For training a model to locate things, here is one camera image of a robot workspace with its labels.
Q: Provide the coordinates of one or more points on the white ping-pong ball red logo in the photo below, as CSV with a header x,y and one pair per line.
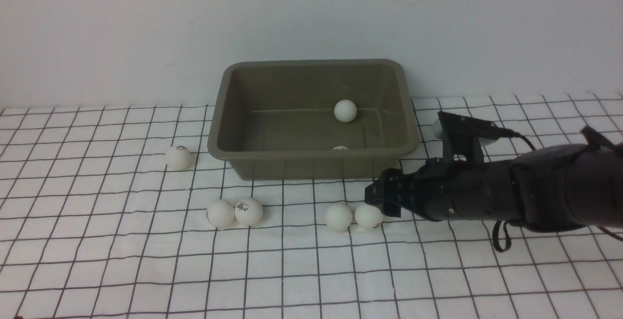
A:
x,y
248,212

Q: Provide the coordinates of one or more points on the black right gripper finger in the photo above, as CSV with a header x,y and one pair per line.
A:
x,y
390,202

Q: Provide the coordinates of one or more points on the olive green plastic bin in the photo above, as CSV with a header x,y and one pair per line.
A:
x,y
274,120

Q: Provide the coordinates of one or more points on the white black grid tablecloth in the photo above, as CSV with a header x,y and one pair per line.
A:
x,y
94,226

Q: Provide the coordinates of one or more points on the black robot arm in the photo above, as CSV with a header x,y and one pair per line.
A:
x,y
556,189

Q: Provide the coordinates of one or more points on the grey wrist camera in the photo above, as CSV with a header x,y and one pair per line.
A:
x,y
462,136

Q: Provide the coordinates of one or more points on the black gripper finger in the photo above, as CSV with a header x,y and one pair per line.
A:
x,y
393,183

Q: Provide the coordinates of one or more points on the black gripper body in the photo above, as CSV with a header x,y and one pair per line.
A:
x,y
459,191

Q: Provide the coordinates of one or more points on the white ping-pong ball plain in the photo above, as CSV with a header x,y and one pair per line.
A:
x,y
220,214

